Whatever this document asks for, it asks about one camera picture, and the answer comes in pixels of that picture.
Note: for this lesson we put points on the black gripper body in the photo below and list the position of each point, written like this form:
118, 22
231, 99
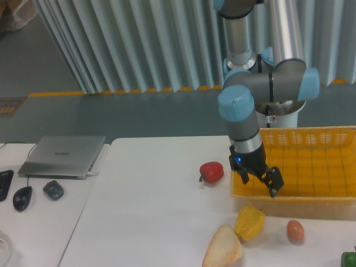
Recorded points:
253, 162

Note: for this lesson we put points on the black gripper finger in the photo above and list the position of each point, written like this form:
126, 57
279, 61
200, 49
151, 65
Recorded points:
243, 173
272, 179

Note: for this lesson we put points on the yellow bell pepper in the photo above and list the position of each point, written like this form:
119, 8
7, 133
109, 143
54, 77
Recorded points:
249, 223

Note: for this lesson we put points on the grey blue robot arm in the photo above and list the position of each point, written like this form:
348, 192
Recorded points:
243, 89

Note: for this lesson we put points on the red bell pepper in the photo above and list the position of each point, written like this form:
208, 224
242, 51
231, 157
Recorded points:
211, 172

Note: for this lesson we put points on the green pepper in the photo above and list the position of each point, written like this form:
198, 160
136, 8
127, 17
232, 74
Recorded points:
348, 259

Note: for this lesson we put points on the yellow plastic basket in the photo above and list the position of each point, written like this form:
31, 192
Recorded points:
317, 165

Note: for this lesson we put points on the brown egg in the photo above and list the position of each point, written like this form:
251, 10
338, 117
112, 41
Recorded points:
295, 231

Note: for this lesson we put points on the slice of bread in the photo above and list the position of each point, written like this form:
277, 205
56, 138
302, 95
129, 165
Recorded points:
224, 248

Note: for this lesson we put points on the silver laptop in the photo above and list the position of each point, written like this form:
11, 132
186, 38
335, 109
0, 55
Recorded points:
64, 157

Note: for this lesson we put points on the dark grey small device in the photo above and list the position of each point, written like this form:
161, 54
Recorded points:
54, 190

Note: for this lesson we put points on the black computer mouse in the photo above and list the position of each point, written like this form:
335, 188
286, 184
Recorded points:
22, 198

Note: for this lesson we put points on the black keyboard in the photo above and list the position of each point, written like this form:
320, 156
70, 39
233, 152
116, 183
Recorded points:
5, 183

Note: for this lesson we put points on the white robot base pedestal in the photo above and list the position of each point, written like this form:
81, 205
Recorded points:
279, 114

